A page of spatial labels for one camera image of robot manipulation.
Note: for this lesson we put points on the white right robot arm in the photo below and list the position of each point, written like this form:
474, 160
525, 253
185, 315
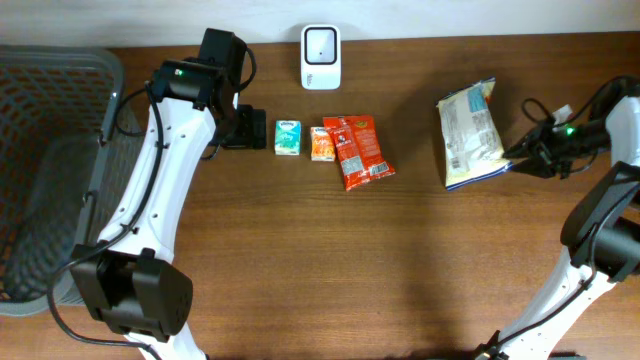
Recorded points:
600, 248

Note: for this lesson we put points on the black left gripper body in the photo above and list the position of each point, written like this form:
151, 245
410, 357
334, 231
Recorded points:
249, 132

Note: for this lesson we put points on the red snack bag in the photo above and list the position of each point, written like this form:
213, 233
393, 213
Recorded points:
357, 147

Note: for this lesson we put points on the orange tissue pack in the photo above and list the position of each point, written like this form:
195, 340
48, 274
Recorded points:
322, 148

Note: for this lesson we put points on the green tissue pack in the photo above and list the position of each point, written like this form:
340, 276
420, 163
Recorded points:
287, 137

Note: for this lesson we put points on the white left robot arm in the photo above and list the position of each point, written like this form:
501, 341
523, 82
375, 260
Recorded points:
127, 279

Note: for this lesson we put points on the cream snack bag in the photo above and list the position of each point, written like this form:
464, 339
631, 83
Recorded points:
473, 147

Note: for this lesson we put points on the white barcode scanner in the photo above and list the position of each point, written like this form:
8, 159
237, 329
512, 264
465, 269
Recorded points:
320, 57

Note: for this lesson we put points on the grey plastic mesh basket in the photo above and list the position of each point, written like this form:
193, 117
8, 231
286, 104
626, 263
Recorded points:
67, 152

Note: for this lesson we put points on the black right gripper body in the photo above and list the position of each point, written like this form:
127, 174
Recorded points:
555, 149

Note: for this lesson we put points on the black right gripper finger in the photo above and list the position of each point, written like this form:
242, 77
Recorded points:
521, 149
530, 167

